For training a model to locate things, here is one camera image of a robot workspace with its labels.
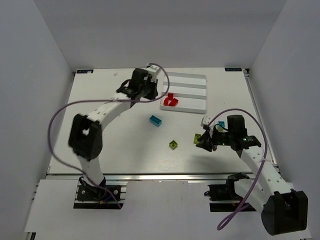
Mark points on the red lego brick small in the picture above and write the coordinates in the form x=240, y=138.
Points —
x=170, y=96

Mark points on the blue label right corner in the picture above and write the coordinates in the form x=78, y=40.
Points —
x=233, y=69

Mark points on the blue lego brick long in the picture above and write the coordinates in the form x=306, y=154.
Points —
x=155, y=121

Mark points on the green lego brick square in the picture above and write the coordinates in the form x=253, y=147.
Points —
x=173, y=144

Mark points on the white three-compartment tray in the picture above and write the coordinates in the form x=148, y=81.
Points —
x=190, y=90

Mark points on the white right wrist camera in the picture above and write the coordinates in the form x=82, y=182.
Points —
x=207, y=124

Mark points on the small teal lego brick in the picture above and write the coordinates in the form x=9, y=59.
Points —
x=221, y=126

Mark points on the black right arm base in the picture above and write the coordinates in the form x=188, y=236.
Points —
x=225, y=191

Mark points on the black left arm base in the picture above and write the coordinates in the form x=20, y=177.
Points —
x=87, y=192

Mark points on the blue label corner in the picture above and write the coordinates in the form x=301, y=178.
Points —
x=233, y=69
x=84, y=71

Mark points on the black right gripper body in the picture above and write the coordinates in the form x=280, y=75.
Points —
x=211, y=139

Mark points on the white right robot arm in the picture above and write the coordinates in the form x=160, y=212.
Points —
x=282, y=209

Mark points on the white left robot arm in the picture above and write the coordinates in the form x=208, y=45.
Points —
x=86, y=135

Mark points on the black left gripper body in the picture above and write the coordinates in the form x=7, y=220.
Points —
x=151, y=90

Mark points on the blue label left corner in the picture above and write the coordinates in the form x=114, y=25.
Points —
x=84, y=71

